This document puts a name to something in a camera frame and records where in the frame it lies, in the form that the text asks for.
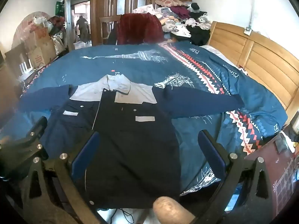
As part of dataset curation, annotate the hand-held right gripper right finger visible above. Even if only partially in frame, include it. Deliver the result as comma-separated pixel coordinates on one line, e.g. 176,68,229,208
198,129,275,224

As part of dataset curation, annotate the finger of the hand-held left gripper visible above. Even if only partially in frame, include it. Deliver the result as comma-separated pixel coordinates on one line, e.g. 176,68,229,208
13,116,50,168

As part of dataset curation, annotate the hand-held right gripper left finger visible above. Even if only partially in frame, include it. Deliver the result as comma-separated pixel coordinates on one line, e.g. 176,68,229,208
22,131,101,224

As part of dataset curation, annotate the navy and grey work jacket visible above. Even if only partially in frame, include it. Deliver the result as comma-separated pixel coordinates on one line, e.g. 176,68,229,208
18,74,245,209

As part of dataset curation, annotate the pile of clothes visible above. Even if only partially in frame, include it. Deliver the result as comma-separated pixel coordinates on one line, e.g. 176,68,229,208
132,0,212,46

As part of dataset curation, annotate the dark red nightstand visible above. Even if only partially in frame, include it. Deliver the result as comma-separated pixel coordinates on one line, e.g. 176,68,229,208
244,131,299,223

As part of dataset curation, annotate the white router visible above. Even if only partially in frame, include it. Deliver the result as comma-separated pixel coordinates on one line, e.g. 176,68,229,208
17,60,34,75

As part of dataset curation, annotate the cardboard box with red print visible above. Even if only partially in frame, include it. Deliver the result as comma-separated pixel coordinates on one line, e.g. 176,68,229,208
26,40,58,70
24,27,51,50

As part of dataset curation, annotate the wooden headboard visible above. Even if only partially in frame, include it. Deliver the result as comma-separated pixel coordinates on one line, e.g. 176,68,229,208
207,21,299,125

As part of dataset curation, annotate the blue printed blanket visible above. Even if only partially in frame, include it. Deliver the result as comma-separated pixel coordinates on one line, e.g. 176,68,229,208
0,41,289,195

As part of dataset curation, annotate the round pink board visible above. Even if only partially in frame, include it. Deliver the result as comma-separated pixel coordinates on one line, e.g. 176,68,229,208
11,11,51,50

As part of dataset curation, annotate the white plastic bag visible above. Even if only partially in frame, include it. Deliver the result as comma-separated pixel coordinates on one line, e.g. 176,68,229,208
33,16,51,29

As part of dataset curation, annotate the grey door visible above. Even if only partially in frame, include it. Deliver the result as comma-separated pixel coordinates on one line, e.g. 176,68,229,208
64,0,76,50

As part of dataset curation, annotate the wooden chair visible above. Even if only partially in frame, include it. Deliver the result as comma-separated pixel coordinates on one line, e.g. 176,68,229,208
99,15,122,45

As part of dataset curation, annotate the green bag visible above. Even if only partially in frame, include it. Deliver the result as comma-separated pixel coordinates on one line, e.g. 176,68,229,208
55,1,65,17

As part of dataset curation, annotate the dark red garment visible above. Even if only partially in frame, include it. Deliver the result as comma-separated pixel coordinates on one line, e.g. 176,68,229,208
117,13,165,45

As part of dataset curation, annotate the black cable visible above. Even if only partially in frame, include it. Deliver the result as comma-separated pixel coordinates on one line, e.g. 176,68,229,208
110,207,133,224

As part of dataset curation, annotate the white wall cable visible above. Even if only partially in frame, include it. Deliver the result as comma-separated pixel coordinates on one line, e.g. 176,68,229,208
248,0,255,28

